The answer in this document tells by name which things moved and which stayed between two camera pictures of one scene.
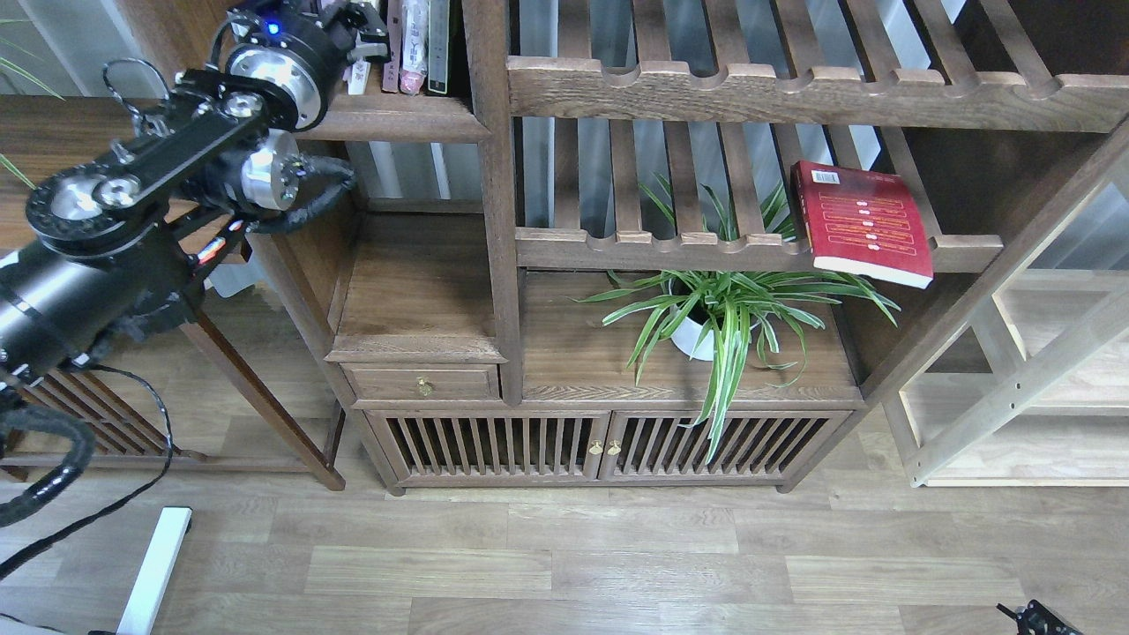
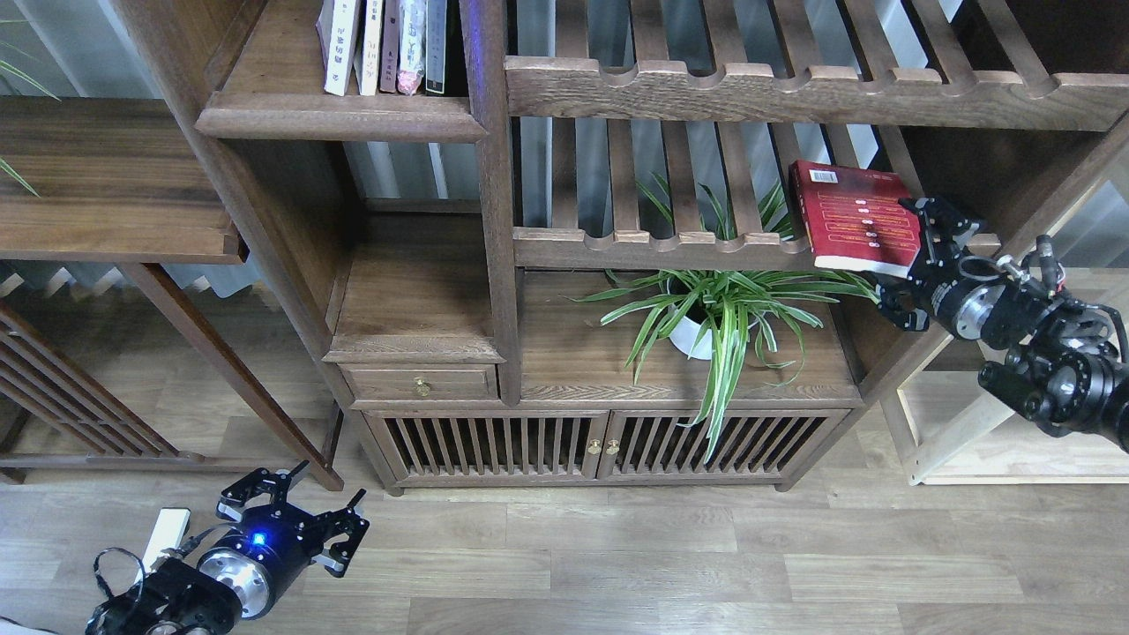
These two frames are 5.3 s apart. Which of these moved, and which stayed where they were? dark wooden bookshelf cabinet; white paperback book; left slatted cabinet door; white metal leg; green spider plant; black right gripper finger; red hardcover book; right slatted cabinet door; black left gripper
Moved: black left gripper; white paperback book; black right gripper finger
Stayed: dark wooden bookshelf cabinet; red hardcover book; green spider plant; white metal leg; left slatted cabinet door; right slatted cabinet door
